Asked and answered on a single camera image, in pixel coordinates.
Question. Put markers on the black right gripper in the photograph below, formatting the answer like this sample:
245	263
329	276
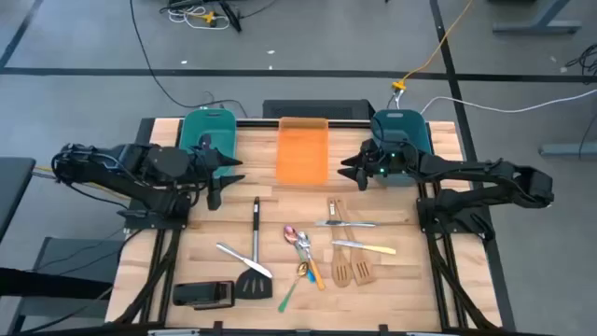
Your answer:
382	161

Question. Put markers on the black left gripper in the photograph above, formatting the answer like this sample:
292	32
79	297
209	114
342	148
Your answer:
212	163

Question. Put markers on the all-steel table knife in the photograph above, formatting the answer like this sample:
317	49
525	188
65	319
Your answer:
345	224
242	259

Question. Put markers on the black slotted spatula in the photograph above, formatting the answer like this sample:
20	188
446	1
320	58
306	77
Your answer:
254	284

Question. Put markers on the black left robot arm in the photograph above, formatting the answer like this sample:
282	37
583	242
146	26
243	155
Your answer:
93	170

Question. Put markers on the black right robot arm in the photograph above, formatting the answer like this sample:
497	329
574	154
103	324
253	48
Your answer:
466	170

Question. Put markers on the green plastic bin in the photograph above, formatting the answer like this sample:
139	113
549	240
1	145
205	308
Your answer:
221	133

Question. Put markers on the orange plastic tray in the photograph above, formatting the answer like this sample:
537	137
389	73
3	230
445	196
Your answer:
302	149

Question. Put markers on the blue-grey plastic bin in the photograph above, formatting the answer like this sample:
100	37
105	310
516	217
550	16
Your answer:
412	128

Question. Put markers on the black box device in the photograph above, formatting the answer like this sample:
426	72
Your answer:
200	295

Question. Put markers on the black floor bar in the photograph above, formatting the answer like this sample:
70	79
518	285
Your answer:
231	16

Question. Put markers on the grey cart base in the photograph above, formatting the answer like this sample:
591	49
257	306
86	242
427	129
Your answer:
70	252

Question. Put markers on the grey desk foot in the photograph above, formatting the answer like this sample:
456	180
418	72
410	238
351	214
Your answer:
536	27
566	149

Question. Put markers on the black side table top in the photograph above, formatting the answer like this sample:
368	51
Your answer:
14	186

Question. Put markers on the black table frame struts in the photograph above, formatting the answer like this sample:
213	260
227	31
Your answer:
172	261
437	280

